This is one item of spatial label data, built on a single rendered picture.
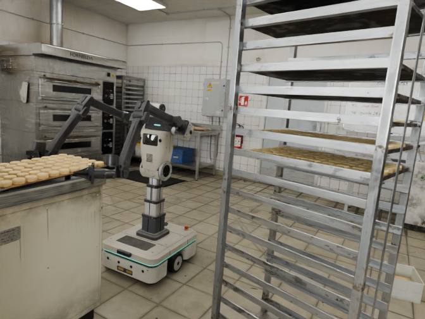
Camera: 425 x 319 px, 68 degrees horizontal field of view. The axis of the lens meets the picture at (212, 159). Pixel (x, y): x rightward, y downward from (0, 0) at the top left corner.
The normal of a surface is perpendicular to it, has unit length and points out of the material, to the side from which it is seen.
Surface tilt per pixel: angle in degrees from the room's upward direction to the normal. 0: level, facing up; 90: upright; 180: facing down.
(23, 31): 90
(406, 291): 90
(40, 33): 90
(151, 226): 90
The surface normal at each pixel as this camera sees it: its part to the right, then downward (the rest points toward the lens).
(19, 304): 0.88, 0.15
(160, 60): -0.50, 0.11
